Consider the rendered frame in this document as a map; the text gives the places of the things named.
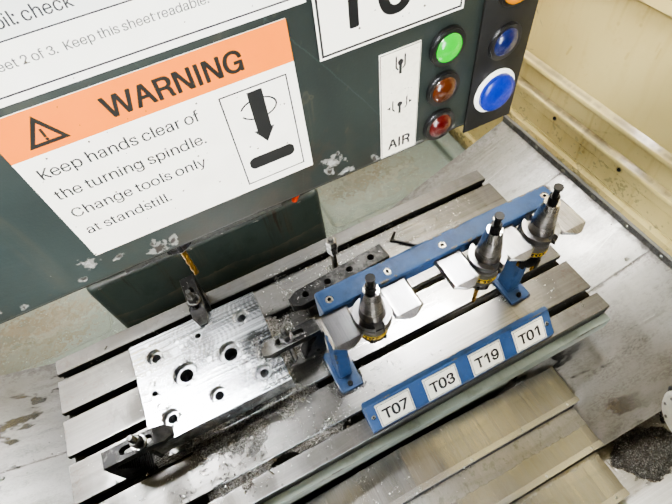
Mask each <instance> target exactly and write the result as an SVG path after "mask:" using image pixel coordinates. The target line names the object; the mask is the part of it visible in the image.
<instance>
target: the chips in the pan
mask: <svg viewBox="0 0 672 504"><path fill-rule="evenodd" d="M658 416H659V417H660V418H659V419H660V422H661V424H665V423H666V422H665V420H664V417H663V413H662V411H661V412H659V414H658ZM635 428H636V427H635ZM637 429H638V430H639V431H638V430H637ZM635 430H637V432H638V433H636V432H635V431H634V430H633V429H631V431H630V432H631V433H630V432H628V433H627V434H624V435H623V434H622V435H623V436H622V435H621V437H620V438H617V439H616V440H615V439H614V440H615V441H612V443H611V444H612V449H613V451H611V452H612V453H610V456H611V457H610V458H609V459H611V460H612V461H610V465H612V467H614V469H615V468H616V469H615V471H616V470H617V469H622V470H623V471H626V472H628V473H631V474H633V475H635V476H636V477H637V478H636V479H638V480H639V479H642V480H643V479H644V480H647V481H648V482H649V481H650V482H653V483H655V482H656V481H659V482H660V481H661V480H663V479H664V477H663V476H664V475H665V474H669V473H672V471H671V469H670V467H672V433H671V431H670V430H669V431H667V429H666V427H654V425H653V426H651V425H650V428H643V426H642V427H641V426H639V427H637V428H636V429H635ZM622 470H620V471H622ZM617 471H618V470H617ZM662 477H663V478H662ZM636 479H635V480H634V481H637V480H636ZM644 480H643V482H644ZM648 482H646V483H645V484H646V485H647V483H648ZM656 483H657V482H656Z"/></svg>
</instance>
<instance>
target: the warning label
mask: <svg viewBox="0 0 672 504"><path fill-rule="evenodd" d="M0 154H1V155H2V156H3V157H4V158H5V159H6V160H7V161H8V162H9V164H10V165H11V166H12V167H13V168H14V169H15V170H16V171H17V172H18V173H19V174H20V175H21V176H22V177H23V178H24V180H25V181H26V182H27V183H28V184H29V185H30V186H31V187H32V188H33V189H34V190H35V191H36V192H37V193H38V194H39V196H40V197H41V198H42V199H43V200H44V201H45V202H46V203H47V204H48V205H49V206H50V207H51V208H52V209H53V210H54V212H55V213H56V214H57V215H58V216H59V217H60V218H61V219H62V220H63V221H64V222H65V223H66V224H67V225H68V226H69V228H70V229H71V230H72V231H73V232H74V233H75V234H76V235H77V236H78V237H79V238H80V239H81V240H82V241H83V243H84V244H85V245H86V246H87V247H88V248H89V249H90V250H91V251H92V252H93V253H94V254H95V255H96V256H97V255H99V254H101V253H104V252H106V251H109V250H111V249H113V248H116V247H118V246H120V245H123V244H125V243H128V242H130V241H132V240H135V239H137V238H140V237H142V236H144V235H147V234H149V233H151V232H154V231H156V230H159V229H161V228H163V227H166V226H168V225H170V224H173V223H175V222H178V221H180V220H182V219H185V218H187V217H190V216H192V215H194V214H197V213H199V212H201V211H204V210H206V209H209V208H211V207H213V206H216V205H218V204H220V203H223V202H225V201H228V200H230V199H232V198H235V197H237V196H240V195H242V194H244V193H247V192H249V191H251V190H254V189H256V188H259V187H261V186H263V185H266V184H268V183H271V182H273V181H275V180H278V179H280V178H282V177H285V176H287V175H290V174H292V173H294V172H297V171H299V170H301V169H304V168H306V167H309V166H311V165H313V161H312V156H311V150H310V145H309V140H308V134H307V129H306V124H305V119H304V113H303V108H302V103H301V97H300V92H299V87H298V81H297V76H296V71H295V65H294V60H293V55H292V49H291V44H290V39H289V33H288V28H287V23H286V18H283V19H280V20H277V21H274V22H271V23H268V24H266V25H263V26H260V27H257V28H254V29H251V30H248V31H246V32H243V33H240V34H237V35H234V36H231V37H229V38H226V39H223V40H220V41H217V42H214V43H211V44H209V45H206V46H203V47H200V48H197V49H194V50H192V51H189V52H186V53H183V54H180V55H177V56H175V57H172V58H169V59H166V60H163V61H160V62H157V63H155V64H152V65H149V66H146V67H143V68H140V69H138V70H135V71H132V72H129V73H126V74H123V75H120V76H118V77H115V78H112V79H109V80H106V81H103V82H101V83H98V84H95V85H92V86H89V87H86V88H83V89H81V90H78V91H75V92H72V93H69V94H66V95H64V96H61V97H58V98H55V99H52V100H49V101H46V102H44V103H41V104H38V105H35V106H32V107H29V108H27V109H24V110H21V111H18V112H15V113H12V114H10V115H7V116H4V117H1V118H0Z"/></svg>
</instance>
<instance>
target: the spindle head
mask: <svg viewBox="0 0 672 504"><path fill-rule="evenodd" d="M483 6H484V0H464V7H463V8H462V9H460V10H457V11H454V12H452V13H449V14H446V15H444V16H441V17H438V18H436V19H433V20H431V21H428V22H425V23H423V24H420V25H417V26H415V27H412V28H409V29H407V30H404V31H401V32H399V33H396V34H393V35H391V36H388V37H385V38H383V39H380V40H377V41H375V42H372V43H369V44H367V45H364V46H361V47H359V48H356V49H353V50H351V51H348V52H345V53H343V54H340V55H338V56H335V57H332V58H330V59H327V60H324V61H322V62H320V61H319V56H318V48H317V41H316V34H315V26H314V19H313V12H312V5H311V0H306V2H305V3H302V4H299V5H296V6H293V7H291V8H288V9H285V10H282V11H279V12H276V13H273V14H270V15H268V16H265V17H262V18H259V19H256V20H253V21H250V22H247V23H245V24H242V25H239V26H236V27H233V28H230V29H227V30H224V31H222V32H219V33H216V34H213V35H210V36H207V37H204V38H201V39H199V40H196V41H193V42H190V43H187V44H184V45H181V46H178V47H176V48H173V49H170V50H167V51H164V52H161V53H158V54H155V55H153V56H150V57H147V58H144V59H141V60H138V61H135V62H132V63H130V64H127V65H124V66H121V67H118V68H115V69H112V70H109V71H107V72H104V73H101V74H98V75H95V76H92V77H89V78H86V79H84V80H81V81H78V82H75V83H72V84H69V85H66V86H63V87H61V88H58V89H55V90H52V91H49V92H46V93H43V94H40V95H38V96H35V97H32V98H29V99H26V100H23V101H20V102H18V103H15V104H12V105H9V106H6V107H3V108H0V118H1V117H4V116H7V115H10V114H12V113H15V112H18V111H21V110H24V109H27V108H29V107H32V106H35V105H38V104H41V103H44V102H46V101H49V100H52V99H55V98H58V97H61V96H64V95H66V94H69V93H72V92H75V91H78V90H81V89H83V88H86V87H89V86H92V85H95V84H98V83H101V82H103V81H106V80H109V79H112V78H115V77H118V76H120V75H123V74H126V73H129V72H132V71H135V70H138V69H140V68H143V67H146V66H149V65H152V64H155V63H157V62H160V61H163V60H166V59H169V58H172V57H175V56H177V55H180V54H183V53H186V52H189V51H192V50H194V49H197V48H200V47H203V46H206V45H209V44H211V43H214V42H217V41H220V40H223V39H226V38H229V37H231V36H234V35H237V34H240V33H243V32H246V31H248V30H251V29H254V28H257V27H260V26H263V25H266V24H268V23H271V22H274V21H277V20H280V19H283V18H286V23H287V28H288V33H289V39H290V44H291V49H292V55H293V60H294V65H295V71H296V76H297V81H298V87H299V92H300V97H301V103H302V108H303V113H304V119H305V124H306V129H307V134H308V140H309V145H310V150H311V156H312V161H313V165H311V166H309V167H306V168H304V169H301V170H299V171H297V172H294V173H292V174H290V175H287V176H285V177H282V178H280V179H278V180H275V181H273V182H271V183H268V184H266V185H263V186H261V187H259V188H256V189H254V190H251V191H249V192H247V193H244V194H242V195H240V196H237V197H235V198H232V199H230V200H228V201H225V202H223V203H220V204H218V205H216V206H213V207H211V208H209V209H206V210H204V211H201V212H199V213H197V214H194V215H192V216H190V217H187V218H185V219H182V220H180V221H178V222H175V223H173V224H170V225H168V226H166V227H163V228H161V229H159V230H156V231H154V232H151V233H149V234H147V235H144V236H142V237H140V238H137V239H135V240H132V241H130V242H128V243H125V244H123V245H120V246H118V247H116V248H113V249H111V250H109V251H106V252H104V253H101V254H99V255H97V256H96V255H95V254H94V253H93V252H92V251H91V250H90V249H89V248H88V247H87V246H86V245H85V244H84V243H83V241H82V240H81V239H80V238H79V237H78V236H77V235H76V234H75V233H74V232H73V231H72V230H71V229H70V228H69V226H68V225H67V224H66V223H65V222H64V221H63V220H62V219H61V218H60V217H59V216H58V215H57V214H56V213H55V212H54V210H53V209H52V208H51V207H50V206H49V205H48V204H47V203H46V202H45V201H44V200H43V199H42V198H41V197H40V196H39V194H38V193H37V192H36V191H35V190H34V189H33V188H32V187H31V186H30V185H29V184H28V183H27V182H26V181H25V180H24V178H23V177H22V176H21V175H20V174H19V173H18V172H17V171H16V170H15V169H14V168H13V167H12V166H11V165H10V164H9V162H8V161H7V160H6V159H5V158H4V157H3V156H2V155H1V154H0V324H2V323H4V322H7V321H9V320H11V319H14V318H16V317H18V316H21V315H23V314H25V313H28V312H30V311H32V310H35V309H37V308H39V307H41V306H44V305H46V304H48V303H51V302H53V301H55V300H58V299H60V298H62V297H65V296H67V295H69V294H72V293H74V292H76V291H79V290H81V289H83V288H86V287H88V286H90V285H93V284H95V283H97V282H100V281H102V280H104V279H106V278H109V277H111V276H113V275H116V274H118V273H120V272H123V271H125V270H127V269H130V268H132V267H134V266H137V265H139V264H141V263H144V262H146V261H148V260H151V259H153V258H155V257H158V256H160V255H162V254H165V253H167V252H169V251H171V250H174V249H176V248H178V247H181V246H183V245H185V244H188V243H190V242H192V241H195V240H197V239H199V238H202V237H204V236H206V235H209V234H211V233H213V232H216V231H218V230H220V229H223V228H225V227H227V226H229V225H232V224H234V223H236V222H239V221H241V220H243V219H246V218H248V217H250V216H253V215H255V214H257V213H260V212H262V211H264V210H267V209H269V208H271V207H274V206H276V205H278V204H281V203H283V202H285V201H288V200H290V199H292V198H294V197H297V196H299V195H301V194H304V193H306V192H308V191H311V190H313V189H315V188H318V187H320V186H322V185H325V184H327V183H329V182H332V181H334V180H336V179H339V178H341V177H343V176H346V175H348V174H350V173H353V172H355V171H357V170H359V169H362V168H364V167H366V166H369V165H371V164H373V163H376V162H378V161H380V160H383V159H385V158H383V159H381V140H380V90H379V55H382V54H385V53H387V52H390V51H392V50H395V49H398V48H400V47H403V46H405V45H408V44H411V43H413V42H416V41H418V40H421V41H422V46H421V62H420V78H419V94H418V110H417V127H416V143H415V145H418V144H420V143H422V142H424V141H427V140H428V139H427V138H426V137H425V136H424V134H423V128H424V125H425V123H426V121H427V119H428V118H429V117H430V116H431V115H432V114H433V113H434V112H436V111H437V110H440V109H443V108H449V109H451V110H452V111H453V112H454V115H455V120H454V123H453V126H452V127H451V129H450V130H452V129H455V128H457V127H459V126H462V125H464V119H465V113H466V107H467V101H468V95H469V89H470V83H471V77H472V72H473V66H474V60H475V54H476V48H477V42H478V36H479V30H480V24H481V18H482V12H483ZM451 25H458V26H460V27H462V28H463V29H464V30H465V32H466V43H465V47H464V49H463V51H462V53H461V54H460V56H459V57H458V58H457V59H456V60H455V61H454V62H453V63H451V64H450V65H448V66H445V67H437V66H435V65H434V64H433V63H432V62H431V61H430V58H429V50H430V47H431V44H432V42H433V40H434V38H435V37H436V36H437V34H438V33H439V32H440V31H442V30H443V29H444V28H446V27H448V26H451ZM446 70H453V71H455V72H456V73H457V74H458V75H459V77H460V85H459V88H458V90H457V92H456V94H455V95H454V97H453V98H452V99H451V100H450V101H449V102H447V103H446V104H444V105H441V106H438V107H434V106H431V105H430V104H429V103H428V102H427V100H426V91H427V88H428V86H429V84H430V83H431V81H432V80H433V79H434V78H435V77H436V76H437V75H438V74H440V73H441V72H443V71H446ZM450 130H449V131H450ZM415 145H413V146H415ZM413 146H411V147H413ZM411 147H409V148H411Z"/></svg>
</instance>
